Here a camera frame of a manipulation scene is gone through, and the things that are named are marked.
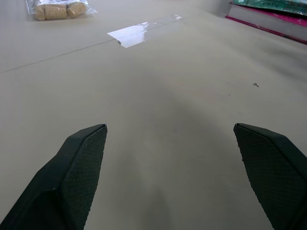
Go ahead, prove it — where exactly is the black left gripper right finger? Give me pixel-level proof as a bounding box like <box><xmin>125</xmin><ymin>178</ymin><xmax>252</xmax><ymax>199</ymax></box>
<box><xmin>233</xmin><ymin>123</ymin><xmax>307</xmax><ymax>230</ymax></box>

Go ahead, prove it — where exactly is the clear tape strip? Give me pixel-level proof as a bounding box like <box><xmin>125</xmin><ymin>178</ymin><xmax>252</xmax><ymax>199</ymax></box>
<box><xmin>106</xmin><ymin>14</ymin><xmax>183</xmax><ymax>49</ymax></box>

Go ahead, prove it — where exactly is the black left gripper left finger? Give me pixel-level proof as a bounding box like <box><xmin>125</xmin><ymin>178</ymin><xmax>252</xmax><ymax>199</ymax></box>
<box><xmin>0</xmin><ymin>124</ymin><xmax>108</xmax><ymax>230</ymax></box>

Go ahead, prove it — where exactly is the thick magenta hardcover book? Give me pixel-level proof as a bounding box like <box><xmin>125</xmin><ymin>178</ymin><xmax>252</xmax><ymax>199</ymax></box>
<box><xmin>224</xmin><ymin>1</ymin><xmax>307</xmax><ymax>45</ymax></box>

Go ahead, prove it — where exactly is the green paperback book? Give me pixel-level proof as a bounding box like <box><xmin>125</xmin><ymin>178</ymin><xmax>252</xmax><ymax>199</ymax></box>
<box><xmin>232</xmin><ymin>0</ymin><xmax>307</xmax><ymax>16</ymax></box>

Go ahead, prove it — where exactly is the clear bag of corks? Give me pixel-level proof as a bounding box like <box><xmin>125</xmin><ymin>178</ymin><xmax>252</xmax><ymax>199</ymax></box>
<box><xmin>25</xmin><ymin>0</ymin><xmax>98</xmax><ymax>22</ymax></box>

